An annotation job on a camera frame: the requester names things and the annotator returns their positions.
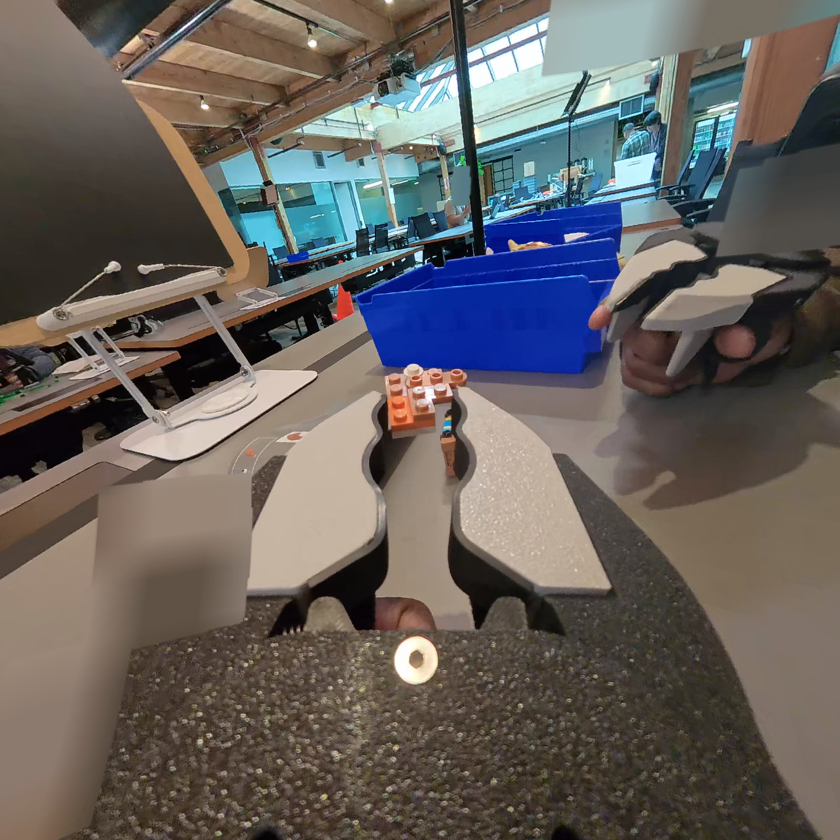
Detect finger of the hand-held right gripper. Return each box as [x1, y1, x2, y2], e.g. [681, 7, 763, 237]
[604, 239, 710, 342]
[640, 271, 788, 332]

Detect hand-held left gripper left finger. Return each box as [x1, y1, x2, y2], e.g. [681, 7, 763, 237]
[248, 392, 388, 597]

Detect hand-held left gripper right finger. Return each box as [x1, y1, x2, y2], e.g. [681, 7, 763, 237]
[449, 387, 613, 597]

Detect multicoloured brick model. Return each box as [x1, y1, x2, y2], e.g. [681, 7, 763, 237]
[438, 407, 458, 479]

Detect orange brick plate assembly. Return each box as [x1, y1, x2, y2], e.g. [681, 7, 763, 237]
[385, 364, 468, 439]

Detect large blue plastic bin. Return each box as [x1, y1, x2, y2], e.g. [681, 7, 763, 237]
[354, 238, 622, 375]

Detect person's right forearm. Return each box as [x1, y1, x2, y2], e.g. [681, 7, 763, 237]
[787, 246, 840, 368]

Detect long wooden-edged desk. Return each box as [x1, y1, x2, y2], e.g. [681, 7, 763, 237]
[115, 246, 424, 349]

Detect person's right hand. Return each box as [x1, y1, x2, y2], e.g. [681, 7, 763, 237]
[588, 302, 798, 399]

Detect brick instruction booklet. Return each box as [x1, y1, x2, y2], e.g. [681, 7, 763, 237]
[230, 430, 316, 476]

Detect white storage box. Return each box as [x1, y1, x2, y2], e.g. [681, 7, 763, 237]
[613, 152, 657, 190]

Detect black office chair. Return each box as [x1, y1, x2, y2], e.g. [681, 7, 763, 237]
[658, 150, 728, 224]

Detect white tablet stand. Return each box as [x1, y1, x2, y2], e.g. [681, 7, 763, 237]
[66, 328, 140, 382]
[36, 261, 318, 460]

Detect black light stand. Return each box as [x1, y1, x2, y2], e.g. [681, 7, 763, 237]
[561, 71, 593, 198]

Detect black pole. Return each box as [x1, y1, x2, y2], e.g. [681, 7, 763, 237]
[449, 0, 488, 256]

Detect row of black office chairs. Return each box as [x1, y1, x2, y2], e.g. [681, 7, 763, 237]
[354, 213, 437, 257]

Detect ceiling projector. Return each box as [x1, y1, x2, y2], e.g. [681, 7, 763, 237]
[373, 56, 422, 107]

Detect black screen with wooden frame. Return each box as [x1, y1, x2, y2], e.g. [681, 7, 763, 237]
[0, 0, 260, 345]

